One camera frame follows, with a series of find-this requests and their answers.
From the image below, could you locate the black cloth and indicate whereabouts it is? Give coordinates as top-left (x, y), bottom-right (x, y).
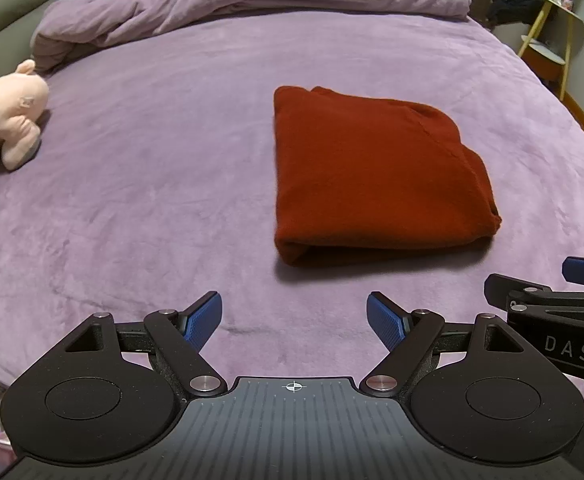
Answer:
top-left (486, 0), bottom-right (547, 28)

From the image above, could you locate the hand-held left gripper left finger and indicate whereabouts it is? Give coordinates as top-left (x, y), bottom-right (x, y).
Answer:
top-left (64, 291), bottom-right (227, 398)

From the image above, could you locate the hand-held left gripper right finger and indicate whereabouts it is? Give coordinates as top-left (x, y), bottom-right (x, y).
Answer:
top-left (359, 291), bottom-right (525, 398)

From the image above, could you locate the red knit sweater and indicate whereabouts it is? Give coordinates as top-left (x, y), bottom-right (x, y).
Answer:
top-left (273, 85), bottom-right (502, 267)

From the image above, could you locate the purple duvet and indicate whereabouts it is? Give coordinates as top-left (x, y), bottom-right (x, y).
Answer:
top-left (31, 0), bottom-right (472, 73)

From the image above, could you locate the purple bed sheet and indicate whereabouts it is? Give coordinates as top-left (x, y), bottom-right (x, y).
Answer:
top-left (0, 12), bottom-right (584, 401)

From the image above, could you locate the pink plush toy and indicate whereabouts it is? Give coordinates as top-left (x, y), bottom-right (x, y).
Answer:
top-left (0, 59), bottom-right (51, 178)

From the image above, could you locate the yellow-legged side table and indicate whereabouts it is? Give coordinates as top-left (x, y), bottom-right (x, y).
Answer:
top-left (516, 0), bottom-right (584, 102)

